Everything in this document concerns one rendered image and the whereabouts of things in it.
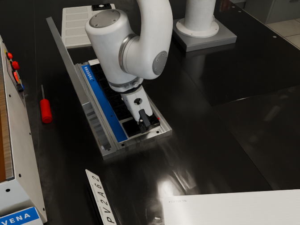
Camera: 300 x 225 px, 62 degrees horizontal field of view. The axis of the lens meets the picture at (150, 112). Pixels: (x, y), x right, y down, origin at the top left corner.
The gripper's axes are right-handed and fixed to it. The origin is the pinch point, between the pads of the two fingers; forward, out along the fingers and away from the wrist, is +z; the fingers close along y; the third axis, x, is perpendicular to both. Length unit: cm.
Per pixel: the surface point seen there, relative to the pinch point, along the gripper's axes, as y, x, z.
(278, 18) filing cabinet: 161, -235, 141
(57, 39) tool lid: 23.9, 10.4, -19.2
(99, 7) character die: 85, -14, 6
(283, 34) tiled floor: 135, -218, 143
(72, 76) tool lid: 5.3, 10.7, -19.2
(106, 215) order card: -21.3, 17.1, -3.2
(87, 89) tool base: 22.6, 9.7, 0.3
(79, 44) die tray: 55, 5, 3
